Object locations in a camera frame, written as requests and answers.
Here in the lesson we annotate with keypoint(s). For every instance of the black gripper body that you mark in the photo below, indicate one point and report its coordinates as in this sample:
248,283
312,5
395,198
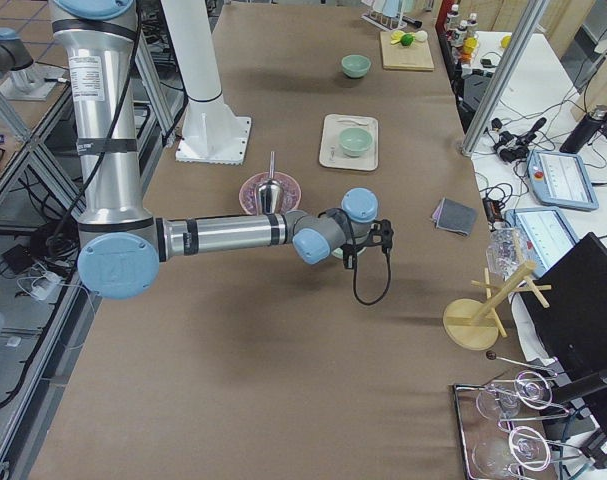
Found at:
349,259

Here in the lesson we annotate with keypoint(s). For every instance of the green bowl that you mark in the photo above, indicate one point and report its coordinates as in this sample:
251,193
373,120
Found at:
355,66
355,142
348,251

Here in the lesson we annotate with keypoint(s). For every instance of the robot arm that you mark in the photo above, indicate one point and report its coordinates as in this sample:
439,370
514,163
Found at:
121,243
14,56

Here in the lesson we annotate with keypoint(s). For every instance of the grey folded cloth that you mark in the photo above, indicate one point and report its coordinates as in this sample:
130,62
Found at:
454,217

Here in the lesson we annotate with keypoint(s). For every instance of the cream rabbit serving tray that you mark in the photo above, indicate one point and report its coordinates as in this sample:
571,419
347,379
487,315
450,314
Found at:
331,155

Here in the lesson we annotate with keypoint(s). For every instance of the green bowl on tray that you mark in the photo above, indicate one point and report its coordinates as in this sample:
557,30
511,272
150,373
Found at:
355,142

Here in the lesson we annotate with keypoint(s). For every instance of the pink bowl with ice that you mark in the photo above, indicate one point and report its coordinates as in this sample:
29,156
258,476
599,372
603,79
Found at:
291,192

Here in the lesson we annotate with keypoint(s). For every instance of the white ceramic spoon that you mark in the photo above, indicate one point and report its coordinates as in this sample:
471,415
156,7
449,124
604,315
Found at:
355,121

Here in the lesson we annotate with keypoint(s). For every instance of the metal ice scoop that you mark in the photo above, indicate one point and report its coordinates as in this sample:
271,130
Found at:
269,193

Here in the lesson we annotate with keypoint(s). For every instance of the wooden mug tree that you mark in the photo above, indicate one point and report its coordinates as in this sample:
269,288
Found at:
476,325

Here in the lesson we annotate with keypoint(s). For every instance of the blue teach pendant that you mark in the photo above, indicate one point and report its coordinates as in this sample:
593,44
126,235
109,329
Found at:
548,232
561,179

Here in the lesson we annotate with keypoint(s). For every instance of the wooden cutting board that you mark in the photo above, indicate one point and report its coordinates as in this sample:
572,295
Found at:
415,57

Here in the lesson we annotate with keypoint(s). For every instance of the white garlic bulb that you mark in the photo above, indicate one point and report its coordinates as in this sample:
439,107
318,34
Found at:
421,35

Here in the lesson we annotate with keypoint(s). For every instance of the black monitor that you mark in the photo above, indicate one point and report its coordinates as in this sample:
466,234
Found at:
573,328

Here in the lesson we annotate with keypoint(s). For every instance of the black water bottle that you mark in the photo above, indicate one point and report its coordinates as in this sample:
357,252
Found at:
587,127

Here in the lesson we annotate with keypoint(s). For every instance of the wine glass rack tray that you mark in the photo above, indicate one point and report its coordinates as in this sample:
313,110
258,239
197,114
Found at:
500,427

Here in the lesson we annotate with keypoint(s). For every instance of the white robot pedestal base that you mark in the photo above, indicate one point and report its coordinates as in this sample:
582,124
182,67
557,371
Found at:
211,132

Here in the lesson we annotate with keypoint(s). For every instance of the aluminium frame post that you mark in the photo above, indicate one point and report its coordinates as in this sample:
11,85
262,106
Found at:
520,38

